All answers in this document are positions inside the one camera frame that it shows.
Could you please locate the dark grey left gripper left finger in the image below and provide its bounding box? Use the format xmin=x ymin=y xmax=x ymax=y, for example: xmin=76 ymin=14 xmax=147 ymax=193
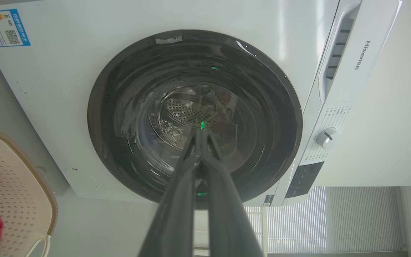
xmin=138 ymin=131 xmax=202 ymax=257

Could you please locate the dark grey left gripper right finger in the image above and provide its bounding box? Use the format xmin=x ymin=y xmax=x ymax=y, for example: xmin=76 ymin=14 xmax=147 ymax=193
xmin=201 ymin=129 xmax=264 ymax=257

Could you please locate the beige perforated laundry basket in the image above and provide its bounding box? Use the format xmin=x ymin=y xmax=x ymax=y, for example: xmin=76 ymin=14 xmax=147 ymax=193
xmin=0 ymin=129 xmax=59 ymax=257

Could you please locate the black control display panel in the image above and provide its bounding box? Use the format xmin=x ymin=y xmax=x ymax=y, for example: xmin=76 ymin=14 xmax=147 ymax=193
xmin=285 ymin=161 xmax=325 ymax=199

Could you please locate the round dark washing machine door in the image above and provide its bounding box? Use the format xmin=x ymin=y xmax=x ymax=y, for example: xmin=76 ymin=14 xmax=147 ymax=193
xmin=87 ymin=30 xmax=303 ymax=210

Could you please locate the white round control knob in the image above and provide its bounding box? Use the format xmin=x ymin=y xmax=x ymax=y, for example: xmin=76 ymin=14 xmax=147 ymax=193
xmin=316 ymin=127 xmax=343 ymax=150

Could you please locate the white Hisense washing machine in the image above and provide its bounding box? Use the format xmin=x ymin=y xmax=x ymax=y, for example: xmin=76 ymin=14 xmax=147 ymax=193
xmin=0 ymin=0 xmax=403 ymax=208

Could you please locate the grey tape strip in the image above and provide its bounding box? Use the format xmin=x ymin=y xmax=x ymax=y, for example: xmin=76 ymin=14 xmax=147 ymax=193
xmin=155 ymin=35 xmax=183 ymax=45

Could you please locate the blue energy label sticker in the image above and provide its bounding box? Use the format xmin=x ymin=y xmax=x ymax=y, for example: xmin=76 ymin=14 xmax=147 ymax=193
xmin=0 ymin=9 xmax=31 ymax=48

